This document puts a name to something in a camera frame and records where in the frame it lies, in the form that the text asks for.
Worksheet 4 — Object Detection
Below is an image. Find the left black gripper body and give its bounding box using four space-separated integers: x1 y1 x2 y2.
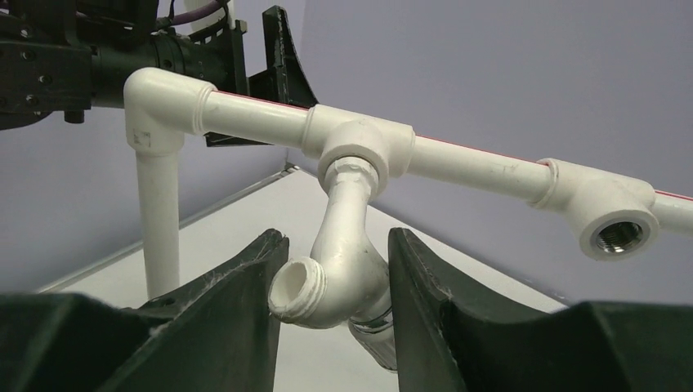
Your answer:
190 19 249 95

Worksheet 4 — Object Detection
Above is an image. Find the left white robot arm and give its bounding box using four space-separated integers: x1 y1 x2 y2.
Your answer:
1 1 318 130

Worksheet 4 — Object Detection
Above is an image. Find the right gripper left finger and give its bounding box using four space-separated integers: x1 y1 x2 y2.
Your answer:
1 229 289 391

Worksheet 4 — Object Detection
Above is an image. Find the white plastic water faucet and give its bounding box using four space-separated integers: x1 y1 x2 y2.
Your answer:
267 157 397 372

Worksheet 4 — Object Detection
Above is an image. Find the white PVC pipe frame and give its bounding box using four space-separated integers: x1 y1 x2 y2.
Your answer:
123 68 692 298

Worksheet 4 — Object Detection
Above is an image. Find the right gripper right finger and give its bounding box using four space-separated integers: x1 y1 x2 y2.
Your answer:
388 228 692 391

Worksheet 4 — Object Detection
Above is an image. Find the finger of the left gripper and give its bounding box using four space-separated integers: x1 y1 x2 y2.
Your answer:
221 6 318 109

